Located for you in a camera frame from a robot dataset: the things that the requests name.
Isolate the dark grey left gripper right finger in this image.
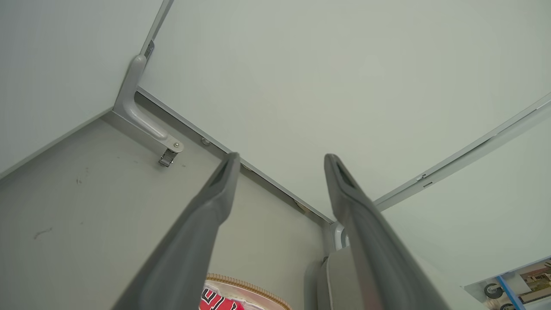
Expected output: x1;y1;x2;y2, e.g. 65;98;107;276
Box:
324;153;451;310

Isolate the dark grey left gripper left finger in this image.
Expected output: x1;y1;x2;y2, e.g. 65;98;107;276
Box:
113;152;241;310

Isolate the red and white garment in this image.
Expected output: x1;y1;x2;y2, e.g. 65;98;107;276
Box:
199;288;246;310

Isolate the grey fabric sofa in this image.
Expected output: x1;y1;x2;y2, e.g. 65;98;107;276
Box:
303;245;370;310

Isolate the white laundry basket brown rim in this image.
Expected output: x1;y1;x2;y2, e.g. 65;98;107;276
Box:
202;273;293;310

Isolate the white fabric basket liner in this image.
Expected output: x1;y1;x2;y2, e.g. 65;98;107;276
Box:
206;280;285;310

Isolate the printed picture poster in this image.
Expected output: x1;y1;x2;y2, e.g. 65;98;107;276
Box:
463;256;551;310

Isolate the grey aluminium frame rail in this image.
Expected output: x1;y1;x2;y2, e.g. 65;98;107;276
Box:
135;87;335;225
140;0;174;59
374;92;551;211

